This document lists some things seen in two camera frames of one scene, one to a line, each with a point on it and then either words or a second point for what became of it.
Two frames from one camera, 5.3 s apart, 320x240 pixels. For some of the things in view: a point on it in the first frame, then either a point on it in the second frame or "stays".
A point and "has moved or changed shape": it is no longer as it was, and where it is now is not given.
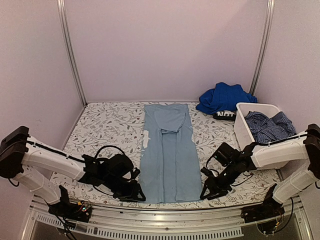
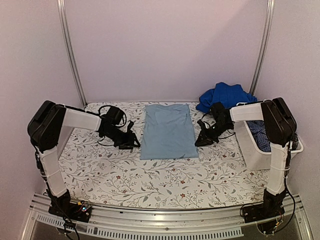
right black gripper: (209, 182) -> (205, 140)
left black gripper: (128, 198) -> (129, 142)
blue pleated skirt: (224, 97) stays
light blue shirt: (170, 167) has moved or changed shape
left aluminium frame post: (60, 7) stays
